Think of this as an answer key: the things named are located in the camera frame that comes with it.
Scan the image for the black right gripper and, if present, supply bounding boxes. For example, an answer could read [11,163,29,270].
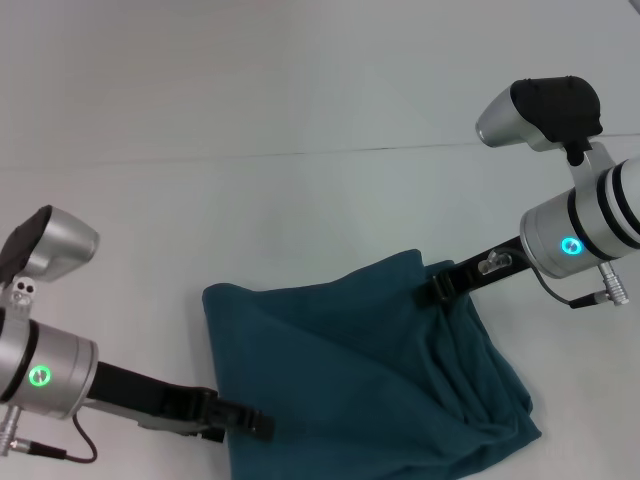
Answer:
[414,234,534,311]

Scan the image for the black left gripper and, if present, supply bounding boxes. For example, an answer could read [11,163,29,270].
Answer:
[87,360,276,444]

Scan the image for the blue shirt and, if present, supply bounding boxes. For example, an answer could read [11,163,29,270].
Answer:
[201,248,544,480]

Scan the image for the left arm cable with plug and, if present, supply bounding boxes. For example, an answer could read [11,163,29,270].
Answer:
[0,403,99,462]

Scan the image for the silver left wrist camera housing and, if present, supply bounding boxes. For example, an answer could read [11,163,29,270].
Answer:
[0,204,101,287]

